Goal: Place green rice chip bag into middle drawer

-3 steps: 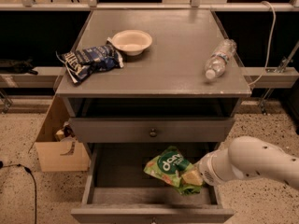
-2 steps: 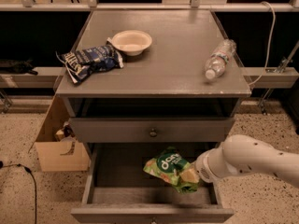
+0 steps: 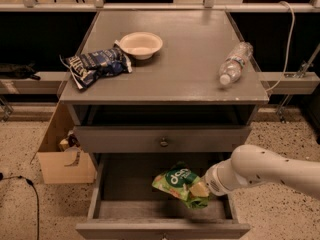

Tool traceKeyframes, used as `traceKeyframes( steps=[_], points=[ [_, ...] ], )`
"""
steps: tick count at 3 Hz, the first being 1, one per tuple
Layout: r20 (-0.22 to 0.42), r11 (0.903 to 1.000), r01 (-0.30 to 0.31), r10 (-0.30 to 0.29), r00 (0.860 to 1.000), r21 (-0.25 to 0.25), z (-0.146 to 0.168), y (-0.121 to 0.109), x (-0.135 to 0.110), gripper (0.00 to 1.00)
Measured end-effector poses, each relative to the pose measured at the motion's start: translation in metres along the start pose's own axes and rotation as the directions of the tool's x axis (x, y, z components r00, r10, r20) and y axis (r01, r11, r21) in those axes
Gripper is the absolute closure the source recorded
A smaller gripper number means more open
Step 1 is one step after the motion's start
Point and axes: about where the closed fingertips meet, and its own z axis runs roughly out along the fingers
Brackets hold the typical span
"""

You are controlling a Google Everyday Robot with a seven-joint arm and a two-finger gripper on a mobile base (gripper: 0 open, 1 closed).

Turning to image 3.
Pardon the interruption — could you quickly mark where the green rice chip bag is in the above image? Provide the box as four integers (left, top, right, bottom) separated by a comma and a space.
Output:
152, 162, 209, 209

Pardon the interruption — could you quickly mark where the grey upper drawer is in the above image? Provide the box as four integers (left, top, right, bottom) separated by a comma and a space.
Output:
74, 126, 251, 153

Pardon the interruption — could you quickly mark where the white paper bowl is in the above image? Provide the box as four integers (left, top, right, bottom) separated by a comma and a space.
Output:
119, 32, 163, 60

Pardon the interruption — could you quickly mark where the blue chip bag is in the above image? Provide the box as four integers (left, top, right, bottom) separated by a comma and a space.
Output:
60, 45, 132, 90

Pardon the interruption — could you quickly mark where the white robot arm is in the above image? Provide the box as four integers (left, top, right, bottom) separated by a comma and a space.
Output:
190, 145, 320, 199

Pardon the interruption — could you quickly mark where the white hanging cable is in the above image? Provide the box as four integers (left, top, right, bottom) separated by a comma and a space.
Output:
265, 0, 297, 93

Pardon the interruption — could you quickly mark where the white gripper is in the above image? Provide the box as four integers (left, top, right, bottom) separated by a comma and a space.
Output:
190, 162, 232, 197

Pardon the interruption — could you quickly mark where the grey open middle drawer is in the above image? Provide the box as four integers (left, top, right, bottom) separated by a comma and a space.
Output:
76, 153, 250, 240

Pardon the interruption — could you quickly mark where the clear plastic water bottle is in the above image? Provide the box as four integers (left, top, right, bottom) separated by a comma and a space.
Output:
219, 42, 253, 86

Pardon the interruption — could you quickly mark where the grey drawer cabinet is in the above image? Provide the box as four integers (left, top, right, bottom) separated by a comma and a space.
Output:
58, 9, 270, 172

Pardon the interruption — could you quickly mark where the cardboard box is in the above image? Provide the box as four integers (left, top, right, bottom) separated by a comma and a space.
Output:
36, 103, 96, 184

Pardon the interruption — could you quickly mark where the black floor cable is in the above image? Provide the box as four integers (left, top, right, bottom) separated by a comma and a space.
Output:
0, 172, 41, 240

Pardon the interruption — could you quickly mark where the black object on ledge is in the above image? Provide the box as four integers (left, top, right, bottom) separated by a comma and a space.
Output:
0, 63, 41, 81

